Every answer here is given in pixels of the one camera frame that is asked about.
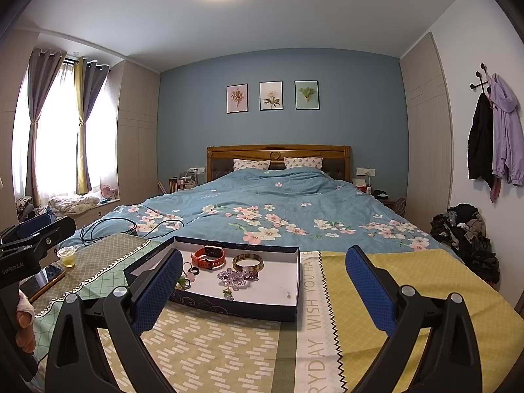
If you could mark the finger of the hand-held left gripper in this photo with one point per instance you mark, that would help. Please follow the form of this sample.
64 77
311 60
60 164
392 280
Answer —
57 229
35 223

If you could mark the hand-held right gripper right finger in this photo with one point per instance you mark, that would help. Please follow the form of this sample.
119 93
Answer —
368 282

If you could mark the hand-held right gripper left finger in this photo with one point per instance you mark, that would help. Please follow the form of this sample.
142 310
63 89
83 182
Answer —
157 290

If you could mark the orange smartwatch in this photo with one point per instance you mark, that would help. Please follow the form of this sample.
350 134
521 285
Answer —
213 252

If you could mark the green bead earring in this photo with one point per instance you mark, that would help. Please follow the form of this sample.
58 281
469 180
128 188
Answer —
228 294

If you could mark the brown tortoiseshell bangle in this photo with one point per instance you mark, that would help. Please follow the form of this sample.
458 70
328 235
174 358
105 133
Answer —
234 263

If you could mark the navy cardboard box tray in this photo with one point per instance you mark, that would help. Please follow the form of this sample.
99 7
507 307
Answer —
262 286

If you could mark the person's left hand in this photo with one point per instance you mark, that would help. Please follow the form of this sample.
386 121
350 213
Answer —
25 323

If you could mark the crumpled bedding pile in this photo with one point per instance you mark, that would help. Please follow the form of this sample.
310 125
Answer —
73 204

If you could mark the black smartphone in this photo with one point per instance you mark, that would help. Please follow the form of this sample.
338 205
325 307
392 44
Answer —
41 280

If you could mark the yellow jelly cup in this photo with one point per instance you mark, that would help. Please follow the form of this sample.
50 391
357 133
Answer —
67 260

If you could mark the beige window seat cabinet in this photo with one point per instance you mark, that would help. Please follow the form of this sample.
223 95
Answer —
98 213

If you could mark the small pink fan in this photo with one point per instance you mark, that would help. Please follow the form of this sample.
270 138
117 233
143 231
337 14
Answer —
108 192

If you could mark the grey and yellow curtain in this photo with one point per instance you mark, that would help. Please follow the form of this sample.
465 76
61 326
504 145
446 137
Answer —
84 151

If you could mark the dark wooden nightstand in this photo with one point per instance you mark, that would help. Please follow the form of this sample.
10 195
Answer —
389 202

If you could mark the patchwork patterned cloth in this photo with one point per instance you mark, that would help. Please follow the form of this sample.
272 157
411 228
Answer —
229 348

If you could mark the pile of dark clothes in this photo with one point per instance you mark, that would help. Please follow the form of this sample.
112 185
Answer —
466 233

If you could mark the group of cosmetics bottles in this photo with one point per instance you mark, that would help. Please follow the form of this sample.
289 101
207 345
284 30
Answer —
182 181

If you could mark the blue floral duvet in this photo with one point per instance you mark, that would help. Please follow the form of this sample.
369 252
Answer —
286 200

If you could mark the beige wardrobe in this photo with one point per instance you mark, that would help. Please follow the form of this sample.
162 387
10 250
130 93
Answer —
135 131
425 131

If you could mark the white patterned pillow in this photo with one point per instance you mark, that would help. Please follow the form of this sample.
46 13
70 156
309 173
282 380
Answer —
251 164
303 162

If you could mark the pink hanging cloth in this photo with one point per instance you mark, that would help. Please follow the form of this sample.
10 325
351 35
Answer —
494 188

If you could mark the wooden headboard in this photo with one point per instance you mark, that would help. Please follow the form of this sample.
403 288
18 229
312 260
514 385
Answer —
278 150

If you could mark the black curtain rod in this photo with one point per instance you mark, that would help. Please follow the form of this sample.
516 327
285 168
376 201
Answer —
71 62

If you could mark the black jacket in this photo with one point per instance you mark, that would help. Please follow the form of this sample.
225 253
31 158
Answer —
481 143

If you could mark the green leaf picture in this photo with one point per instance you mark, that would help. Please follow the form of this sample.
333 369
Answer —
307 94

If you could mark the purple jacket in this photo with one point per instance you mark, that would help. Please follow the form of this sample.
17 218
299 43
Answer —
507 131

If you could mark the pink flower picture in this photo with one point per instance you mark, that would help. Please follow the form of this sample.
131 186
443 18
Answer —
237 98

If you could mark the white flower picture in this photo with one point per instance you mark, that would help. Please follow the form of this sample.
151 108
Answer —
271 95

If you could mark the white wall socket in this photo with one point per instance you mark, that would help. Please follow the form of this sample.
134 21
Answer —
197 170
364 171

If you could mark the black wall coat rack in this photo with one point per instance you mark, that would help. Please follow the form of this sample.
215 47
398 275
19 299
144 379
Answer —
482 80

